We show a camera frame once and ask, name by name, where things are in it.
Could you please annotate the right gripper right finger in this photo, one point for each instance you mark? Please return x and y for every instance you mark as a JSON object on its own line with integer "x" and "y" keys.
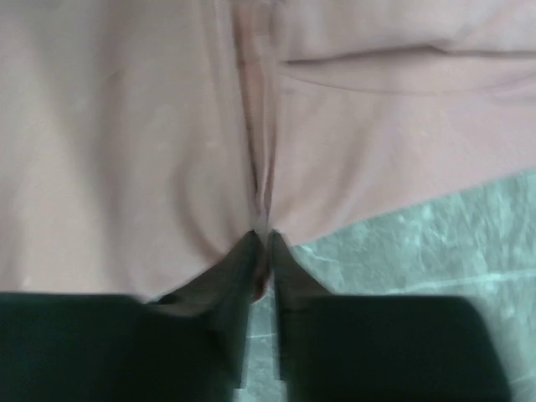
{"x": 334, "y": 347}

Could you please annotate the pink t-shirt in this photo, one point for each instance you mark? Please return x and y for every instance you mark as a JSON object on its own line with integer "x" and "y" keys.
{"x": 141, "y": 139}

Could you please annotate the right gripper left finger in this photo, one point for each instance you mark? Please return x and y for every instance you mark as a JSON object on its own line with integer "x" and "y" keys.
{"x": 188, "y": 345}

